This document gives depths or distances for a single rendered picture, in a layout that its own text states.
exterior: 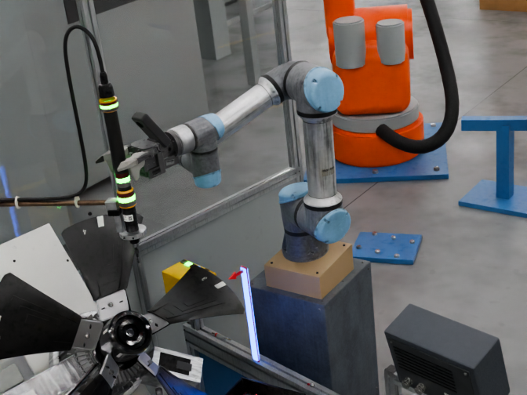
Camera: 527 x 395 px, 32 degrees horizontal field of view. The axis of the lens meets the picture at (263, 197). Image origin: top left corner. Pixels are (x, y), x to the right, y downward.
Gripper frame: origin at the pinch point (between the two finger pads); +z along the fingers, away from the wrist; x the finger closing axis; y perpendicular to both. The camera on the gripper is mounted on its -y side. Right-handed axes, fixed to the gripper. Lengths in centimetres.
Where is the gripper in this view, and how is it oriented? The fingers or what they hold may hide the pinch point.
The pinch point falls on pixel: (108, 162)
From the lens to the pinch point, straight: 225.5
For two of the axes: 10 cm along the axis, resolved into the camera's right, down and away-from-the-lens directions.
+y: 1.1, 9.0, 4.2
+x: -6.9, -2.3, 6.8
